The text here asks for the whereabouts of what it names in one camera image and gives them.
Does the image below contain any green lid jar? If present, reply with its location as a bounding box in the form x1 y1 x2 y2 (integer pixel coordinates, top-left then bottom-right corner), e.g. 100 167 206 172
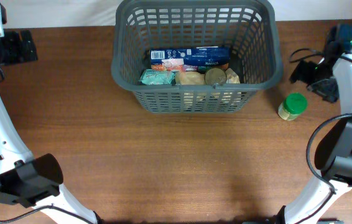
278 93 308 121

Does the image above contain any grey plastic basket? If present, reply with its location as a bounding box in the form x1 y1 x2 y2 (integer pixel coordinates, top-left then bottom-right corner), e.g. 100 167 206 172
111 0 283 113

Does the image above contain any silver tin can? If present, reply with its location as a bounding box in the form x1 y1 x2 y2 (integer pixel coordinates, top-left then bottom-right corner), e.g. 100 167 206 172
205 68 227 86

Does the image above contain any blue carton box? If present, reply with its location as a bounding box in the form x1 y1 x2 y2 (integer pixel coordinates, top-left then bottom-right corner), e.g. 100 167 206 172
149 46 231 72

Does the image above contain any tan food pouch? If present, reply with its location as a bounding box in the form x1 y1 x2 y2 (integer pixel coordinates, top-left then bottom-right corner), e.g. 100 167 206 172
175 67 241 105

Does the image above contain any teal snack packet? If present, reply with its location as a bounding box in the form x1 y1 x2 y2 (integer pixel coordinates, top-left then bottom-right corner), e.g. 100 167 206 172
140 69 175 85

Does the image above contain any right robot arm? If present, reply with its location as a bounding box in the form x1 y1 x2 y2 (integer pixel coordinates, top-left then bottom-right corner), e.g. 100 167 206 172
273 24 352 223

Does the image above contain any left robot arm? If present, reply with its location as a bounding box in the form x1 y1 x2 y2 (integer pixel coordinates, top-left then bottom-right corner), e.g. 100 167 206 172
0 30 103 223

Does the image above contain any right black cable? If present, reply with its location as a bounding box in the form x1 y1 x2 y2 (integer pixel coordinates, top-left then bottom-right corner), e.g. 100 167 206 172
287 47 352 224

